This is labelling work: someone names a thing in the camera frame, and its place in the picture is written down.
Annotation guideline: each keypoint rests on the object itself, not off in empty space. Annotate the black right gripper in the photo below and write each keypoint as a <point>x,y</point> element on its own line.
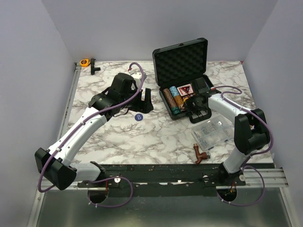
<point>191,107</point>

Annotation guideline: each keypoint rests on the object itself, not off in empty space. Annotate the clear plastic bag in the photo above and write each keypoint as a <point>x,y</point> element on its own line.
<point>213,132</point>

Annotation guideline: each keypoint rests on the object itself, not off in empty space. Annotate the brown faucet tap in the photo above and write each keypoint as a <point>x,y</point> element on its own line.
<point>200,156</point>

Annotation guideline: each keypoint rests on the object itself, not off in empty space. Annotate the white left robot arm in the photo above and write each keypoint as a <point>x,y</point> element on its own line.
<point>54,163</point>

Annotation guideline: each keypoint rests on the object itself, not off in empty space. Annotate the black poker set case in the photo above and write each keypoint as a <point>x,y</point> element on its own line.
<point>178,65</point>

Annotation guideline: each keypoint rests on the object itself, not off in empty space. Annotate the blue small blind button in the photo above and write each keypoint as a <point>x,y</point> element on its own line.
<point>138,117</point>

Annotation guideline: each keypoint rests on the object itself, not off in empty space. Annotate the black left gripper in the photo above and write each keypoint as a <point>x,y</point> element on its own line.
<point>145,106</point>

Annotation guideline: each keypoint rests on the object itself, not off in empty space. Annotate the brown chip stack row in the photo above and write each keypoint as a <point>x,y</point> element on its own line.
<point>170,101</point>

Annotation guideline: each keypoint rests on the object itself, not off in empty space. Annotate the black t-shaped tool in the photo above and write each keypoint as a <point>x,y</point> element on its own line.
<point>93,68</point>

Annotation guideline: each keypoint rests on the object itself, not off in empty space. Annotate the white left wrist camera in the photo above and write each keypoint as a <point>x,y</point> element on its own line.
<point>137,76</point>

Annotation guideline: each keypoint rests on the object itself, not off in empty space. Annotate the black triangular all-in button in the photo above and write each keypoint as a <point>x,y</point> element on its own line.
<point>187,89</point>

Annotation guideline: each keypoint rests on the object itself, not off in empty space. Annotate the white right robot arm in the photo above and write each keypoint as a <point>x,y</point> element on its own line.
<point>251,132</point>

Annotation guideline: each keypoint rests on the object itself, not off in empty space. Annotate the orange tape measure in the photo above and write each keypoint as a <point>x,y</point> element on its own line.
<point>85,63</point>

